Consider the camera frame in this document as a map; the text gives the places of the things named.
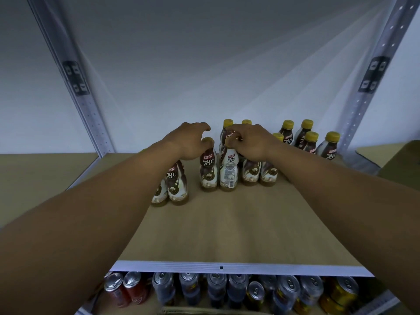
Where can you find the row of silver cans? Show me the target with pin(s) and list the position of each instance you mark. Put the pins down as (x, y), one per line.
(236, 288)

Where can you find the person's right hand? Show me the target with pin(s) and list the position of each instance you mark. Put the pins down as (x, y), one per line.
(256, 142)

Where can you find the person's left forearm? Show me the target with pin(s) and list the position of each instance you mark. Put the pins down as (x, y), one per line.
(72, 239)

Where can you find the Kopiko bottle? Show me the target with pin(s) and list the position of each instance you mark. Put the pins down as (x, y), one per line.
(208, 173)
(228, 173)

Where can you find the person's right forearm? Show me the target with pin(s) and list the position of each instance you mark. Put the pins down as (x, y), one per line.
(361, 206)

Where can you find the open brown carton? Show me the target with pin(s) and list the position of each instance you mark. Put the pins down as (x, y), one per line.
(397, 164)

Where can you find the group of Kopiko coffee bottles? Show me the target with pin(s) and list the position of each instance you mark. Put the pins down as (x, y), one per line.
(174, 187)

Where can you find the person's left hand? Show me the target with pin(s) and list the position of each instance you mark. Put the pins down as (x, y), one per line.
(187, 142)

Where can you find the white metal shelving rack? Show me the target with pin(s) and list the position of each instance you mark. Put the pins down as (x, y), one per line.
(229, 226)

